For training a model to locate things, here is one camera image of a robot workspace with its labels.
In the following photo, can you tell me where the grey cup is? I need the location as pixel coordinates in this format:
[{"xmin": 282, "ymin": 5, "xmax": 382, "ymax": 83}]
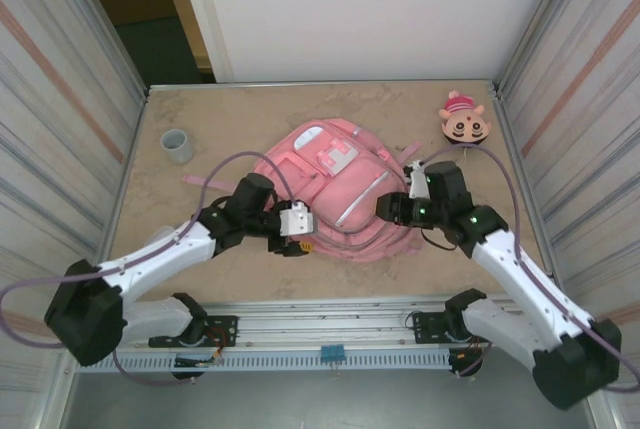
[{"xmin": 159, "ymin": 128, "xmax": 195, "ymax": 164}]

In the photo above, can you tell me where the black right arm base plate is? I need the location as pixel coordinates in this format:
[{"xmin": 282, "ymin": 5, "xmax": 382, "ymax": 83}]
[{"xmin": 410, "ymin": 312, "xmax": 503, "ymax": 345}]

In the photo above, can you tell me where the pink cartoon plush toy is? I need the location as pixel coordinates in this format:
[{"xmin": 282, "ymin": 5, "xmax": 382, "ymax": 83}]
[{"xmin": 438, "ymin": 90, "xmax": 495, "ymax": 150}]

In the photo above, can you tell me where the aluminium frame rail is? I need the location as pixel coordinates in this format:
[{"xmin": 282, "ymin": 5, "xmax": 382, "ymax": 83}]
[{"xmin": 58, "ymin": 298, "xmax": 599, "ymax": 350}]

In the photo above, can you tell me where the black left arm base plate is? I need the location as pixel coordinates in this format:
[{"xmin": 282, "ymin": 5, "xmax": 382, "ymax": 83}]
[{"xmin": 202, "ymin": 315, "xmax": 239, "ymax": 349}]

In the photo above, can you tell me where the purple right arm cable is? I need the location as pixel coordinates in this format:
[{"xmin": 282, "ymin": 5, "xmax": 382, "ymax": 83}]
[{"xmin": 419, "ymin": 142, "xmax": 640, "ymax": 394}]

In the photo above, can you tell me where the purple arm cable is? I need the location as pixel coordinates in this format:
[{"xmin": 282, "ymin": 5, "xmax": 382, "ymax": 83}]
[
  {"xmin": 419, "ymin": 142, "xmax": 640, "ymax": 394},
  {"xmin": 0, "ymin": 150, "xmax": 299, "ymax": 386}
]

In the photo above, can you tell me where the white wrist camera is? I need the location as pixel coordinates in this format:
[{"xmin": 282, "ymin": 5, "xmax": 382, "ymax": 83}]
[
  {"xmin": 404, "ymin": 161, "xmax": 431, "ymax": 200},
  {"xmin": 278, "ymin": 201, "xmax": 318, "ymax": 238}
]

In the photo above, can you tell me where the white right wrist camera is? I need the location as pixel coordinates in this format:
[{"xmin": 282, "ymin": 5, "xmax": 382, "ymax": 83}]
[{"xmin": 404, "ymin": 161, "xmax": 431, "ymax": 200}]

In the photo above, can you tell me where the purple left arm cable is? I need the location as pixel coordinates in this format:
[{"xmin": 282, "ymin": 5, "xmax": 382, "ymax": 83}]
[{"xmin": 0, "ymin": 150, "xmax": 299, "ymax": 386}]

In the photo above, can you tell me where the white slotted cable tray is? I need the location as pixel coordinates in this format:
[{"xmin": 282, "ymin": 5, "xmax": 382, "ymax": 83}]
[{"xmin": 79, "ymin": 351, "xmax": 454, "ymax": 373}]

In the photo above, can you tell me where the pink backpack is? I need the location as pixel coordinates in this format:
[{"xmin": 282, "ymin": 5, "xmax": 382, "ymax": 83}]
[{"xmin": 182, "ymin": 118, "xmax": 426, "ymax": 264}]

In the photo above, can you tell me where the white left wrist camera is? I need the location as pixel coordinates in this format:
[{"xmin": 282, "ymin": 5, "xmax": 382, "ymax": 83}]
[{"xmin": 278, "ymin": 201, "xmax": 318, "ymax": 238}]

